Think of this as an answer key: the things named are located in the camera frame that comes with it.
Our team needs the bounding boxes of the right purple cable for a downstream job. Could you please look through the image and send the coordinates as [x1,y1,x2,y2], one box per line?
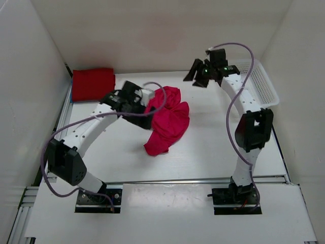
[205,42,261,212]

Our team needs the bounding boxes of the aluminium frame rail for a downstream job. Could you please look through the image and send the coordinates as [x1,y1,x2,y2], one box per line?
[9,72,286,243]

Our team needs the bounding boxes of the dark red t shirt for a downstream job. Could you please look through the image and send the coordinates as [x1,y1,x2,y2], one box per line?
[72,68,116,102]

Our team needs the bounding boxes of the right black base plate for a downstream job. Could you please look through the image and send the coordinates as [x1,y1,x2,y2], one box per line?
[207,188,262,216]

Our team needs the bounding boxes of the white plastic basket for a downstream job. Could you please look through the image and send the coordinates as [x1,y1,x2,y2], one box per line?
[229,59,279,108]

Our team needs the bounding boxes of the purple cable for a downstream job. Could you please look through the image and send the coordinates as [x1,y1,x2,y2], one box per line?
[40,81,168,212]
[205,42,261,212]

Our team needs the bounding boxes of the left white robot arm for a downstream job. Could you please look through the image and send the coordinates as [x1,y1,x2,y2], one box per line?
[46,81,157,203]

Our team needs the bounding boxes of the pink t shirt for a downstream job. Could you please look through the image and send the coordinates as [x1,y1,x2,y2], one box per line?
[144,86,190,157]

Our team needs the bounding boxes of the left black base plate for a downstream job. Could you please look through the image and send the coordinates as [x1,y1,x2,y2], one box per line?
[75,188,122,214]

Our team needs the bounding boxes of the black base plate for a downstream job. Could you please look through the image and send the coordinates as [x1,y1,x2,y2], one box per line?
[207,188,262,216]
[75,188,122,214]

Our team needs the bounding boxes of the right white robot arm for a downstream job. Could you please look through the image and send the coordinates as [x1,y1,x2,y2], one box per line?
[184,48,274,203]

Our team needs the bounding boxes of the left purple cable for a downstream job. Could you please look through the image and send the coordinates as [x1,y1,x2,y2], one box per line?
[40,81,168,212]

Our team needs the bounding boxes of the blue t shirt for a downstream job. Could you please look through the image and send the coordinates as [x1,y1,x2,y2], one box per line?
[69,78,73,103]

